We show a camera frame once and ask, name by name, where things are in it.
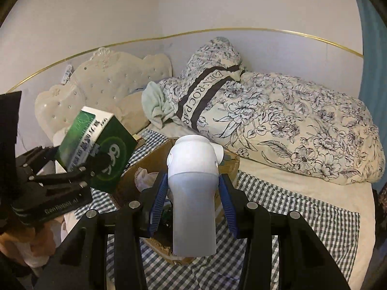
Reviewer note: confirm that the white power strip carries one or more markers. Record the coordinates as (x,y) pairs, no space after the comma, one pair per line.
(67,74)

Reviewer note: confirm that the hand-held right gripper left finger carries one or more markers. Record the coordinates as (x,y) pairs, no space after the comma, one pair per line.
(158,205)

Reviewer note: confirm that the white spray bottle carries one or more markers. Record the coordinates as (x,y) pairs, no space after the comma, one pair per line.
(193,187)

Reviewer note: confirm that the black bag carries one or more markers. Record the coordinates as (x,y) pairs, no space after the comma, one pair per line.
(381,199)

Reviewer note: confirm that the green and white carton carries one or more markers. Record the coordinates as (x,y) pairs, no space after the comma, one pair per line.
(115,145)

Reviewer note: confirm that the beige cushion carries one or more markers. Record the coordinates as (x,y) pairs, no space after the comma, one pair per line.
(133,114)

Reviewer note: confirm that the teal curtain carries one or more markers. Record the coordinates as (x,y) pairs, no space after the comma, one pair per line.
(375,66)

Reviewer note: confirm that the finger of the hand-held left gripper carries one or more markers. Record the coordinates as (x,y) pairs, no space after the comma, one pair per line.
(36,157)
(78,172)

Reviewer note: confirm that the gold wall trim strip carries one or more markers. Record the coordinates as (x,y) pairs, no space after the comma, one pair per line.
(242,29)

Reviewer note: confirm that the grey white gingham cloth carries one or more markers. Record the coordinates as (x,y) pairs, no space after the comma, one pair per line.
(302,217)

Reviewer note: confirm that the person's left hand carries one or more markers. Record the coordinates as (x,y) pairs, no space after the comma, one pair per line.
(33,244)

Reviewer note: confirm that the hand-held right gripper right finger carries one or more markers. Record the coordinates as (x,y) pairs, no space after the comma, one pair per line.
(228,208)

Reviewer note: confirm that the brown cardboard box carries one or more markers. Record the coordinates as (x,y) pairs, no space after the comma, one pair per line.
(151,157)

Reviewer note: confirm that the floral pillow with dark band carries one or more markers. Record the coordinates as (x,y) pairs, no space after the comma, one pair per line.
(211,66)

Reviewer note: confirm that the pale green towel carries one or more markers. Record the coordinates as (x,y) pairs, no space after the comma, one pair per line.
(154,99)

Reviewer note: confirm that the floral print duvet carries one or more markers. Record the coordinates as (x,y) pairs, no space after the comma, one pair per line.
(302,127)

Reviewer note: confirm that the cream tufted headboard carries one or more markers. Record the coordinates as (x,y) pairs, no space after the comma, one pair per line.
(105,81)

